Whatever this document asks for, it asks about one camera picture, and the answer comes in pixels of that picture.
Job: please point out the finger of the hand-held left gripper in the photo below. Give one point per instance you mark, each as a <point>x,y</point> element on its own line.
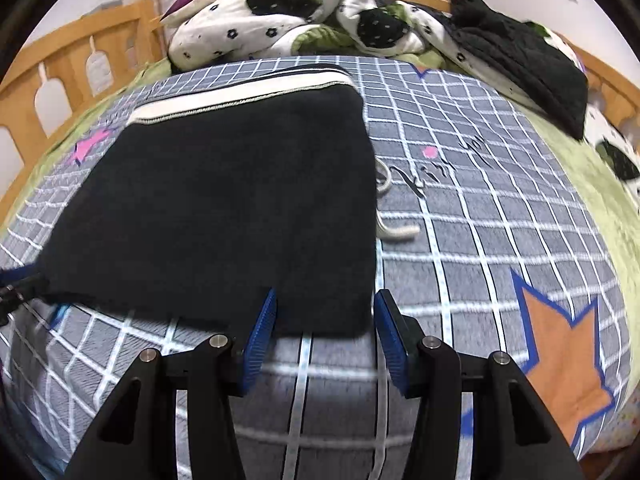
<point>20,292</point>

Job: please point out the grey grid blanket with stars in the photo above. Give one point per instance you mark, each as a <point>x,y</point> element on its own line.
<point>500,210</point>

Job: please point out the white floral quilt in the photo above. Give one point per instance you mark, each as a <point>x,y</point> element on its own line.
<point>220,30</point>

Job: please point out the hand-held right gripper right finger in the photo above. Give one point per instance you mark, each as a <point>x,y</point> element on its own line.
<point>390,335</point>

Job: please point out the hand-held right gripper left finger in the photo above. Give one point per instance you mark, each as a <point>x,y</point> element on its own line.
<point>262,340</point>

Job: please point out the black pants with white stripe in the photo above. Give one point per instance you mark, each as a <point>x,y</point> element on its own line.
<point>225,185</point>

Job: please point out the black knitted garment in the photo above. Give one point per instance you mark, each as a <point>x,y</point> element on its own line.
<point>525,60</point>

